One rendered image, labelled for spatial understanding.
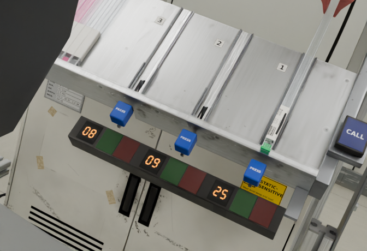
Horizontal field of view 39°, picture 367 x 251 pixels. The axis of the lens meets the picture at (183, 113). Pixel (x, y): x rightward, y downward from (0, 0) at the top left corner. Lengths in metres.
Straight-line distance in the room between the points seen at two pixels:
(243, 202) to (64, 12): 0.55
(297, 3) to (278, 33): 0.17
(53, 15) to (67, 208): 1.13
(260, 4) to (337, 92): 1.92
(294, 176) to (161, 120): 0.22
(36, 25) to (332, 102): 0.65
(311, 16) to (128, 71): 1.93
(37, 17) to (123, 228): 1.08
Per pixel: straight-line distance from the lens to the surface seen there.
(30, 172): 1.36
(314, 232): 0.80
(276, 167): 0.77
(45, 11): 0.22
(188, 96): 0.81
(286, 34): 2.72
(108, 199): 1.27
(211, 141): 0.79
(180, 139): 0.76
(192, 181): 0.76
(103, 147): 0.79
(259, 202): 0.75
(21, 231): 0.67
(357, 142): 0.75
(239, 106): 0.80
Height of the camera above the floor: 0.99
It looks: 19 degrees down
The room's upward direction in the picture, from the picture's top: 18 degrees clockwise
